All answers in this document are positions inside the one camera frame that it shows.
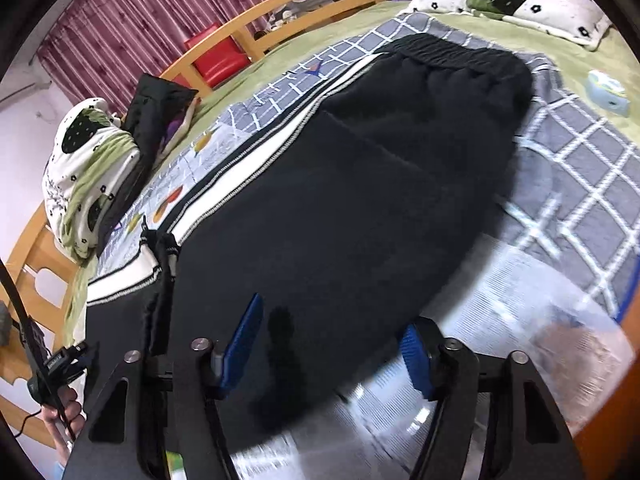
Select blue checked blanket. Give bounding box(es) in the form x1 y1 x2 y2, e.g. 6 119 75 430
220 9 640 322

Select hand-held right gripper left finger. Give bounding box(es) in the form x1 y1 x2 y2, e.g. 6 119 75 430
70 292 265 480

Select black jacket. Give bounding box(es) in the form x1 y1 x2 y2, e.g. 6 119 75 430
97 74 202 257

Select person's left hand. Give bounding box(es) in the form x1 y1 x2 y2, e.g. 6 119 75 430
42 386 85 467

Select white floral pillow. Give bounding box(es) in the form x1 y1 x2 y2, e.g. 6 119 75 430
407 0 614 52

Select small blue white box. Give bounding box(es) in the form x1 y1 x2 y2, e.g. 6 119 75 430
586 70 632 119

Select folded white floral quilt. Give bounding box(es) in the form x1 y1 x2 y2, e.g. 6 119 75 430
42 97 144 262

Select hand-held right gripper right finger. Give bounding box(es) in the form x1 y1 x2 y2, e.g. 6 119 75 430
400 317 587 480

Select red chair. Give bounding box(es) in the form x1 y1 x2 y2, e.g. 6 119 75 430
185 22 252 89

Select white air conditioner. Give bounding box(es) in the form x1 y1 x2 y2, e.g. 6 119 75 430
0 77 52 101

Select black pants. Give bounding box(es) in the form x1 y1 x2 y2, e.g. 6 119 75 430
82 32 534 480

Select fruit print plastic mat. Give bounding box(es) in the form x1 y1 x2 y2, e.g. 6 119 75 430
92 110 637 480

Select pile of papers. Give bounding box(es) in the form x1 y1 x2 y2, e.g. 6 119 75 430
265 0 352 29

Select maroon floral curtain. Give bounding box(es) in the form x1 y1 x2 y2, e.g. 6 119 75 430
37 0 292 117

